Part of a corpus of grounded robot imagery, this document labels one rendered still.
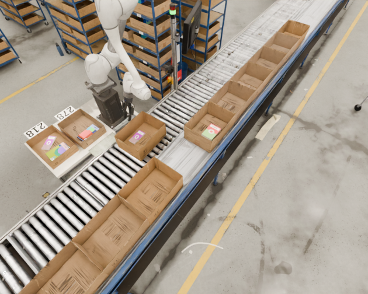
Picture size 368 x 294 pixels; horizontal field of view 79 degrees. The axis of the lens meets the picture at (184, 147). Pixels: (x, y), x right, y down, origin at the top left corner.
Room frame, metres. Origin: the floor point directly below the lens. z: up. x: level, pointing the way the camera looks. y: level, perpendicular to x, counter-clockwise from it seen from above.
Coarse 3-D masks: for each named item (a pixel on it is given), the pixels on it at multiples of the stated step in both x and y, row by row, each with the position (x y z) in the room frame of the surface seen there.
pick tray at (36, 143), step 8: (48, 128) 1.42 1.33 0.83; (56, 128) 1.41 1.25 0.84; (40, 136) 1.34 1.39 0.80; (64, 136) 1.34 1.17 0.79; (32, 144) 1.26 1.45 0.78; (40, 144) 1.28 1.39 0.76; (56, 144) 1.27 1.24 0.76; (72, 144) 1.27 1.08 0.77; (40, 152) 1.18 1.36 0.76; (64, 152) 1.12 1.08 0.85; (72, 152) 1.17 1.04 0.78; (48, 160) 1.09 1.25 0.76; (56, 160) 1.05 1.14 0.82; (64, 160) 1.09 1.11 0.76
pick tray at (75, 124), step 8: (80, 112) 1.66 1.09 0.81; (64, 120) 1.52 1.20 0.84; (72, 120) 1.57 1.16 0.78; (80, 120) 1.58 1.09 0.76; (88, 120) 1.59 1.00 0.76; (96, 120) 1.50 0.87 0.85; (64, 128) 1.47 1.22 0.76; (72, 128) 1.47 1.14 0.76; (80, 128) 1.47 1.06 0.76; (104, 128) 1.43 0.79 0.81; (72, 136) 1.37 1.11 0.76; (96, 136) 1.34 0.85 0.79; (80, 144) 1.23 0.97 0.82; (88, 144) 1.26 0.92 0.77
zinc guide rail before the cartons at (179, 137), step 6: (312, 0) 4.09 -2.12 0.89; (306, 6) 3.86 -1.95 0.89; (300, 12) 3.67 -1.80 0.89; (294, 18) 3.48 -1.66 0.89; (180, 132) 1.31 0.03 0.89; (180, 138) 1.24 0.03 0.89; (174, 144) 1.18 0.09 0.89; (162, 150) 1.11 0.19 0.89; (168, 150) 1.11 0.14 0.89; (162, 156) 1.05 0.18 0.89
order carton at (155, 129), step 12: (132, 120) 1.45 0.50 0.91; (144, 120) 1.56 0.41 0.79; (156, 120) 1.46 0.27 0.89; (120, 132) 1.31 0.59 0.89; (132, 132) 1.41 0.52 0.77; (144, 132) 1.42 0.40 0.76; (156, 132) 1.29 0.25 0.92; (120, 144) 1.21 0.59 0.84; (132, 144) 1.27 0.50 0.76; (144, 144) 1.16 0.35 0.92; (156, 144) 1.27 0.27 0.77; (144, 156) 1.13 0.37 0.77
